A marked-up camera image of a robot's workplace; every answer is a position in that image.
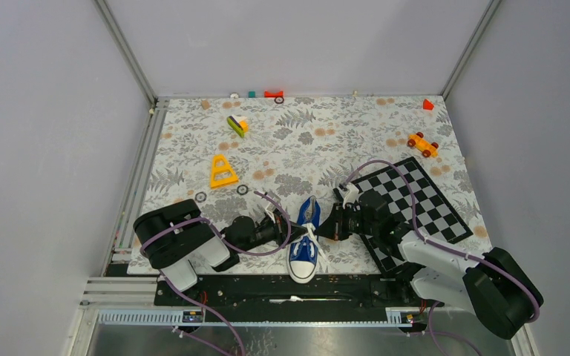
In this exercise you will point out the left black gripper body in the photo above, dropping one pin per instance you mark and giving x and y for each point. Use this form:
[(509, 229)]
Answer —
[(266, 231)]

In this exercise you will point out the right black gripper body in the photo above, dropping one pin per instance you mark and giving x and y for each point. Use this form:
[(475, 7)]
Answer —
[(352, 222)]

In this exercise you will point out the white shoelace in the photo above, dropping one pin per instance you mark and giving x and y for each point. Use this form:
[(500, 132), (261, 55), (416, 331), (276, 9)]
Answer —
[(307, 248)]

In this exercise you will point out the blue canvas sneaker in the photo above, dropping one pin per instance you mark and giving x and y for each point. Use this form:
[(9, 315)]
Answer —
[(309, 212)]

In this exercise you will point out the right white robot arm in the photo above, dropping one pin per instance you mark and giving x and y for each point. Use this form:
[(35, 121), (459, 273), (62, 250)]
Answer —
[(492, 286)]

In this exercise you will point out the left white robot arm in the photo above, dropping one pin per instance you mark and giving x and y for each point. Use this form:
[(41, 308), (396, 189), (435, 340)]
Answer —
[(169, 235)]

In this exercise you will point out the yellow plastic triangle toy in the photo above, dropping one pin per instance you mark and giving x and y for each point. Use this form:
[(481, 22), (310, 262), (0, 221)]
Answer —
[(222, 173)]

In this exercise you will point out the floral patterned mat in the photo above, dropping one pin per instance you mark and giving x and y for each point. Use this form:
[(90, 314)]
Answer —
[(301, 148)]

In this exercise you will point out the orange toy car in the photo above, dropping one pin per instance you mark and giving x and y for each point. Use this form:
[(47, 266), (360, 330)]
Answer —
[(428, 149)]

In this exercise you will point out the stacked toy bricks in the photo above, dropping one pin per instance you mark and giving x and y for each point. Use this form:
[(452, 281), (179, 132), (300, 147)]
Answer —
[(238, 124)]

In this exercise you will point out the red triangular block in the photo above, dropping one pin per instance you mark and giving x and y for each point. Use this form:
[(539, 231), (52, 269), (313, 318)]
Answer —
[(427, 105)]

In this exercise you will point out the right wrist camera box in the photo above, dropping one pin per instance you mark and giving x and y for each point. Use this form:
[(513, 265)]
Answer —
[(349, 192)]

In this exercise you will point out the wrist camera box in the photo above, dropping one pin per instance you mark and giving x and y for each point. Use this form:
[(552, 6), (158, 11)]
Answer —
[(349, 192), (273, 212)]

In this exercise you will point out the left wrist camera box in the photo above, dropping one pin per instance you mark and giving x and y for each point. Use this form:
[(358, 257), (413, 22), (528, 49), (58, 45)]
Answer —
[(273, 212)]

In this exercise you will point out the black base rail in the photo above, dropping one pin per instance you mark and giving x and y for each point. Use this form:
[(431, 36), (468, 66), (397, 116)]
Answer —
[(327, 298)]

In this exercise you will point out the red block at wall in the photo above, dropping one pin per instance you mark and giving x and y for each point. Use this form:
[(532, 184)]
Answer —
[(269, 94)]

